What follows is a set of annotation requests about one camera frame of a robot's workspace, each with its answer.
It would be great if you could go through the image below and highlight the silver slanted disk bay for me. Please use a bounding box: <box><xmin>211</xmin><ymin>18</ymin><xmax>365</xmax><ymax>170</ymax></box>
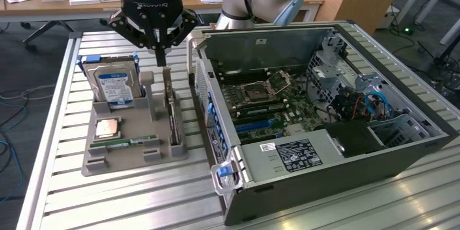
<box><xmin>368</xmin><ymin>114</ymin><xmax>432</xmax><ymax>149</ymax></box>

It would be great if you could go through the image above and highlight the CPU socket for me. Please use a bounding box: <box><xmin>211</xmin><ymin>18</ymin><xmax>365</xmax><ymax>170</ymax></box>
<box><xmin>240</xmin><ymin>81</ymin><xmax>273</xmax><ymax>100</ymax></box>

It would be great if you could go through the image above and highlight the grey parts rack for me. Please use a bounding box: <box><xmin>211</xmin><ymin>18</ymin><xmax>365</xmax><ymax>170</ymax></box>
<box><xmin>80</xmin><ymin>71</ymin><xmax>191</xmax><ymax>177</ymax></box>

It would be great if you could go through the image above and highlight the black chair base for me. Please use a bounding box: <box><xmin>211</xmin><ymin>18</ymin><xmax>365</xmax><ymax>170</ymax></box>
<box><xmin>21</xmin><ymin>20</ymin><xmax>75</xmax><ymax>52</ymax></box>

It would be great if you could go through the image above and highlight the blue floor cable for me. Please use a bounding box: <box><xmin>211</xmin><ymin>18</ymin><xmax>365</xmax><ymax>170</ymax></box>
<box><xmin>0</xmin><ymin>100</ymin><xmax>29</xmax><ymax>204</ymax></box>

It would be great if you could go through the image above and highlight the grey power supply unit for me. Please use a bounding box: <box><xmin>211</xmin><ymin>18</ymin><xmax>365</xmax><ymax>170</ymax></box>
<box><xmin>240</xmin><ymin>129</ymin><xmax>348</xmax><ymax>183</ymax></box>

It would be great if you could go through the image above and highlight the copper-topped CPU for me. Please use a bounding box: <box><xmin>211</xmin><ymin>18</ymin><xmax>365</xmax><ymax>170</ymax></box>
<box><xmin>95</xmin><ymin>119</ymin><xmax>119</xmax><ymax>137</ymax></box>

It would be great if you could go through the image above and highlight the silver perforated disk bay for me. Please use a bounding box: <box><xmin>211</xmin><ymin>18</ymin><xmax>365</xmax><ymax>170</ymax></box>
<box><xmin>307</xmin><ymin>51</ymin><xmax>364</xmax><ymax>107</ymax></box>

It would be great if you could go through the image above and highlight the green RAM stick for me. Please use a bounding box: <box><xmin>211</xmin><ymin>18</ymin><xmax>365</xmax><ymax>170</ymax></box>
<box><xmin>235</xmin><ymin>103</ymin><xmax>288</xmax><ymax>116</ymax></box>
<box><xmin>89</xmin><ymin>135</ymin><xmax>159</xmax><ymax>149</ymax></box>

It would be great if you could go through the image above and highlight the open dark PC case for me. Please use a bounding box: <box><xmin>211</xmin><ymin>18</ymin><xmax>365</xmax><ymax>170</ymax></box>
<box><xmin>187</xmin><ymin>22</ymin><xmax>460</xmax><ymax>227</ymax></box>

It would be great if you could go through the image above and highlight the blue data wire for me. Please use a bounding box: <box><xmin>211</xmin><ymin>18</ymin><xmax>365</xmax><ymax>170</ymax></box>
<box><xmin>363</xmin><ymin>92</ymin><xmax>393</xmax><ymax>120</ymax></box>

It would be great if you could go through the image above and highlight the black RAM slot bank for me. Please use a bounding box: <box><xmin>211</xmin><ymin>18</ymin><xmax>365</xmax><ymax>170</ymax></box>
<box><xmin>217</xmin><ymin>67</ymin><xmax>269</xmax><ymax>84</ymax></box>

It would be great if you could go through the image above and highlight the black plastic air shroud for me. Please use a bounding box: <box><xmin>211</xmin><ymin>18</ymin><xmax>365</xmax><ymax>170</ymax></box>
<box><xmin>328</xmin><ymin>122</ymin><xmax>388</xmax><ymax>158</ymax></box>

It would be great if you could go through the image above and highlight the black graphics card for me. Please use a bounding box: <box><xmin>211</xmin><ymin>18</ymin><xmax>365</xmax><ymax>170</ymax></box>
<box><xmin>161</xmin><ymin>66</ymin><xmax>183</xmax><ymax>148</ymax></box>

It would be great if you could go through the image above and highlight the hard disk in blue carrier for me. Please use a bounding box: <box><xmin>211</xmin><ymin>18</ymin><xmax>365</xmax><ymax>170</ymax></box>
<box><xmin>76</xmin><ymin>51</ymin><xmax>141</xmax><ymax>111</ymax></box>

